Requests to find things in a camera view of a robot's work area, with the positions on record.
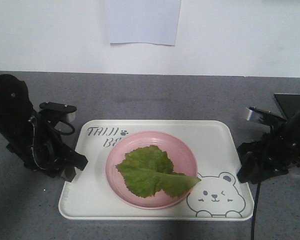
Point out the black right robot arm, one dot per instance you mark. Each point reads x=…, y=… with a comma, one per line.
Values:
x=290, y=124

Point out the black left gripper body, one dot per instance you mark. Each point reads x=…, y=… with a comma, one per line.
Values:
x=39, y=144

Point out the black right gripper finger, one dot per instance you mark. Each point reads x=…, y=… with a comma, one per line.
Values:
x=249, y=170
x=249, y=149

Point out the green lettuce leaf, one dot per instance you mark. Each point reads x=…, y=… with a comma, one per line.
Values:
x=148, y=170

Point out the cream bear serving tray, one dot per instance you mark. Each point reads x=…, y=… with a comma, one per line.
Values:
x=219, y=196

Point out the pink round plate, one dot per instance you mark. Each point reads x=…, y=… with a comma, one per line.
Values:
x=179, y=153

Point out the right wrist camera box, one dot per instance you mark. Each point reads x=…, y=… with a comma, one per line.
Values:
x=263, y=117

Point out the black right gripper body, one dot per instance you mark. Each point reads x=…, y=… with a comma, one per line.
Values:
x=275, y=154

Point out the white paper sheet on wall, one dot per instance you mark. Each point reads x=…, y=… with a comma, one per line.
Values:
x=142, y=21

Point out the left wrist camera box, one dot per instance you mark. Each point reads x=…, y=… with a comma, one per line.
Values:
x=53, y=111

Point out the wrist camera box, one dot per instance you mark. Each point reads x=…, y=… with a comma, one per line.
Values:
x=263, y=117
x=53, y=111

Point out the black glass cooktop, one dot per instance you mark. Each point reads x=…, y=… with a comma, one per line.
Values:
x=288, y=103

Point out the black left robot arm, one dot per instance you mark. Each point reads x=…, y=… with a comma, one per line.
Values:
x=15, y=105

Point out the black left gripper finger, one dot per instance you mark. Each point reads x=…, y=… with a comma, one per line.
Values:
x=67, y=172
x=74, y=159

